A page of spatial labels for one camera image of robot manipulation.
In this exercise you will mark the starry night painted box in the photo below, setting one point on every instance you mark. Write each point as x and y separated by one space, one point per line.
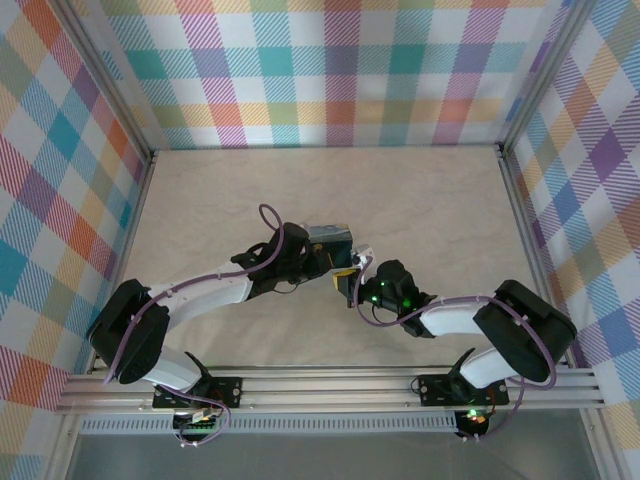
340 252

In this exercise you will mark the aluminium frame leg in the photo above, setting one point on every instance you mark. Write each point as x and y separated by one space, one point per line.
597 445
62 445

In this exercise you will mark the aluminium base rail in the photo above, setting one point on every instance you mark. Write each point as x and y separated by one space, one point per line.
325 390

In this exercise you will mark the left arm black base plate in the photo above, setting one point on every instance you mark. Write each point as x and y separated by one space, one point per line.
227 390

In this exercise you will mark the aluminium side rail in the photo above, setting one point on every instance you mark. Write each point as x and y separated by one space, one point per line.
515 195

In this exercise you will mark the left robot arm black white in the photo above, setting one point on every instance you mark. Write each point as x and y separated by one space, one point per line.
135 340

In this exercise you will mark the aluminium frame post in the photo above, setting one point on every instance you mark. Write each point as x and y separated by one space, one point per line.
107 85
542 75

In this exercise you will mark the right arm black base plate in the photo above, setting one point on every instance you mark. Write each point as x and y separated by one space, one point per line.
435 390

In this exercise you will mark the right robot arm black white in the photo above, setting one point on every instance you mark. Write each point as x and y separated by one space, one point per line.
520 330

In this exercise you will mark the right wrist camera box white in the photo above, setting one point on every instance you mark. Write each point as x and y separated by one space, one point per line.
364 252

